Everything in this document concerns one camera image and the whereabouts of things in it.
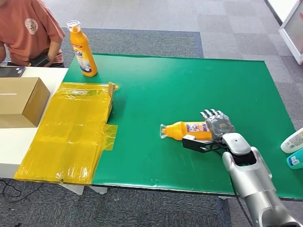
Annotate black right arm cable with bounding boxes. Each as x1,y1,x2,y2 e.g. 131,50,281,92
208,141,253,227

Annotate black handheld device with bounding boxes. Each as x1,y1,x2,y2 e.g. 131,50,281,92
29,52,51,67

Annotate black floor cable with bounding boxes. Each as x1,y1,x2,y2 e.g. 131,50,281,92
0,178,43,204

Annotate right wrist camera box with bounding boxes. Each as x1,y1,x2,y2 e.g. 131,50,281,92
181,134,223,154

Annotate green table mat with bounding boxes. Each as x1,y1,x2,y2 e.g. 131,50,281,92
63,53,303,201

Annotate white framed panel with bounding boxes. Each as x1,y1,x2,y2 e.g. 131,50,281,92
279,0,303,66

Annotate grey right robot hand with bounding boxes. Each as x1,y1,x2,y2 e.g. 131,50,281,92
199,109,236,141

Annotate teal plastic bottle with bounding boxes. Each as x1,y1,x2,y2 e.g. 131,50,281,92
286,148,303,170

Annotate dark laptop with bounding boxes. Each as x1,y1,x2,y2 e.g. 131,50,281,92
0,66,26,78

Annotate orange detergent bottle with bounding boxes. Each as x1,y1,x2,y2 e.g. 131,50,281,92
66,20,98,78
159,121,213,141

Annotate seated person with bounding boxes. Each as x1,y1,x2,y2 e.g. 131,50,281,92
0,0,66,68

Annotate brown cardboard box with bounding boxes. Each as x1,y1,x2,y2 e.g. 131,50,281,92
0,77,51,129

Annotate white plastic bottle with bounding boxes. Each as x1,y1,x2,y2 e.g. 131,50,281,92
280,127,303,155

